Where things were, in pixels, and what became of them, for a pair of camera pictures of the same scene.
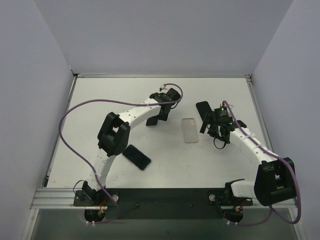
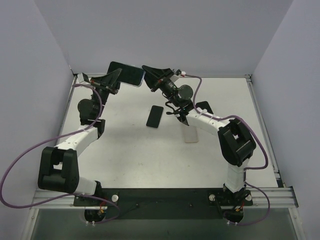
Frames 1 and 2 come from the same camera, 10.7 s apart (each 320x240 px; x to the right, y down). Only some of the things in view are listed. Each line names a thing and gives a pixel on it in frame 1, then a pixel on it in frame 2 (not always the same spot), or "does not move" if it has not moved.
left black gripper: (163, 115) → (104, 86)
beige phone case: (189, 130) does not move
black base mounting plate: (162, 203) does not move
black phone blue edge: (137, 157) → (128, 74)
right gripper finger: (204, 111) → (153, 75)
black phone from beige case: (203, 108) does not move
